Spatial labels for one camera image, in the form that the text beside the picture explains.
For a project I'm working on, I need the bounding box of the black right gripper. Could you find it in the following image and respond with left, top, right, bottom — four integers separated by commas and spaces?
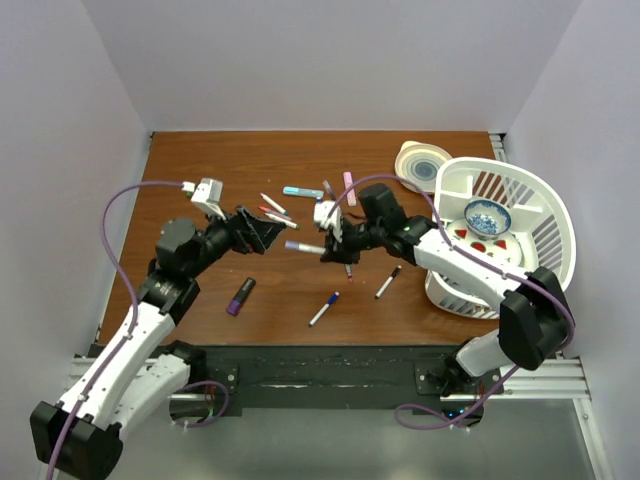
321, 216, 385, 265

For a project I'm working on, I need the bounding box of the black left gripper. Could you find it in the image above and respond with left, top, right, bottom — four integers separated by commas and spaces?
186, 202, 285, 278

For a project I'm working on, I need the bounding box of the pink marker pen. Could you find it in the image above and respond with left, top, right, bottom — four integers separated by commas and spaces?
258, 206, 291, 220

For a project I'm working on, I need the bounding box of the teal tip white marker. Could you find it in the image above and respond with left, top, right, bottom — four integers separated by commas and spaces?
260, 193, 288, 216

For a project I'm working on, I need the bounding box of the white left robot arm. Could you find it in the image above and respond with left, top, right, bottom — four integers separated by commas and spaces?
30, 207, 285, 479

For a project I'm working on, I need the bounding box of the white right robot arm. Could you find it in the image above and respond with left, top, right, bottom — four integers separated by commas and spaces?
313, 183, 575, 393

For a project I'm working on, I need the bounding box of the dark purple gel pen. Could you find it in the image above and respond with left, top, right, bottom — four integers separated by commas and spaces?
322, 180, 336, 200

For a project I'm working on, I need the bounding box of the light blue highlighter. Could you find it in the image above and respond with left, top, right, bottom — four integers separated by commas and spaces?
282, 186, 324, 199

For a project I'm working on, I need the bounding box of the black cap whiteboard marker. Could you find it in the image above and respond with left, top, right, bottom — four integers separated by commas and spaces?
374, 265, 403, 300

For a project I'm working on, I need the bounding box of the blue cap marker near front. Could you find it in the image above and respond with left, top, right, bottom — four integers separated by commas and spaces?
308, 292, 340, 327

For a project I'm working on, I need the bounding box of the purple black highlighter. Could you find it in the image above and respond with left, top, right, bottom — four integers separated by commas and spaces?
226, 277, 256, 316

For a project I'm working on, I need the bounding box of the pink highlighter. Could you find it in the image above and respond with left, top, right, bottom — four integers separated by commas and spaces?
343, 171, 357, 207

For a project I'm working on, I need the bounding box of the cream plate with grey spiral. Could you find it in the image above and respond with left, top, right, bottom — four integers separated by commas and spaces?
394, 141, 452, 194

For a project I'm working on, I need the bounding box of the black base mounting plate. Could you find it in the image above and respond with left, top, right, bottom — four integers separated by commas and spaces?
149, 343, 557, 421

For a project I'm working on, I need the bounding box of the blue floral ceramic bowl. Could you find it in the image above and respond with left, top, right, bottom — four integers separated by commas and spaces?
463, 199, 512, 238

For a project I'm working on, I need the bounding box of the white plastic dish rack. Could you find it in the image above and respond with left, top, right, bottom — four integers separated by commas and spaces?
434, 157, 576, 290

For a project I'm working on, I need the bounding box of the white watermelon pattern plate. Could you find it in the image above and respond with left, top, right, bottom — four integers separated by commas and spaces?
445, 219, 524, 266

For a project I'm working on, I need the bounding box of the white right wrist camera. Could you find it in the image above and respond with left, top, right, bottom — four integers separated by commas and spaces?
313, 200, 343, 243

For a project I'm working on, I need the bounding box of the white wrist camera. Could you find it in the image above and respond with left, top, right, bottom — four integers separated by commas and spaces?
313, 200, 343, 243
181, 178, 226, 220

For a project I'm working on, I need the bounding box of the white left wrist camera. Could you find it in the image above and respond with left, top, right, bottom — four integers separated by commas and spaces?
181, 178, 226, 220

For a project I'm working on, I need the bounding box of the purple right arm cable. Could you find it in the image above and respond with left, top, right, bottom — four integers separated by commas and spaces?
324, 173, 577, 430

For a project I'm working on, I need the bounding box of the aluminium frame rail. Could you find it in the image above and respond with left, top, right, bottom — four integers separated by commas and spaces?
63, 355, 592, 400

